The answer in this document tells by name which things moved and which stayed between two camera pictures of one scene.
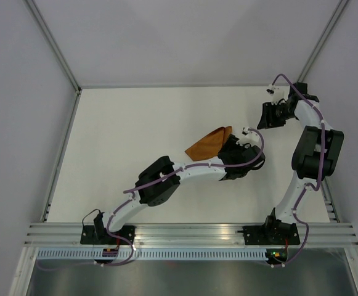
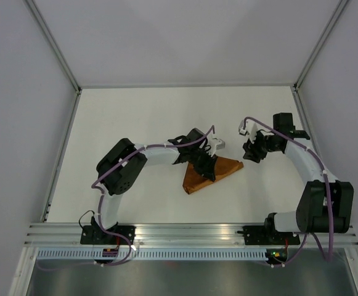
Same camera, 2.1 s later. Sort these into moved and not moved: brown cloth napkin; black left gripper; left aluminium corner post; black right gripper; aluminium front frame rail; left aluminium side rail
Moved: black left gripper; black right gripper; brown cloth napkin
Not moved: left aluminium corner post; left aluminium side rail; aluminium front frame rail
